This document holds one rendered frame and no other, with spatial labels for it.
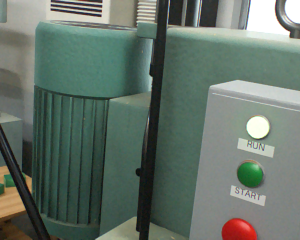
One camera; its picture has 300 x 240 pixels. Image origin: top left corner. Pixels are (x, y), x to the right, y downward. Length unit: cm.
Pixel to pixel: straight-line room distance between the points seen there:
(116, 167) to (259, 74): 25
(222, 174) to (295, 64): 12
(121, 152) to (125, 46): 14
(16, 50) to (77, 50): 280
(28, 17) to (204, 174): 290
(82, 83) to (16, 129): 255
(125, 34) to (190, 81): 17
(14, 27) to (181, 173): 298
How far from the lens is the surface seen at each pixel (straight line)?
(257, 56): 41
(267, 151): 36
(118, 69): 58
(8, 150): 61
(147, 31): 55
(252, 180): 36
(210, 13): 202
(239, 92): 36
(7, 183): 247
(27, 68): 326
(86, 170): 62
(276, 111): 35
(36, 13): 314
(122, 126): 55
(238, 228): 37
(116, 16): 216
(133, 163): 55
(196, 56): 44
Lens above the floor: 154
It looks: 15 degrees down
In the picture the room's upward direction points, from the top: 6 degrees clockwise
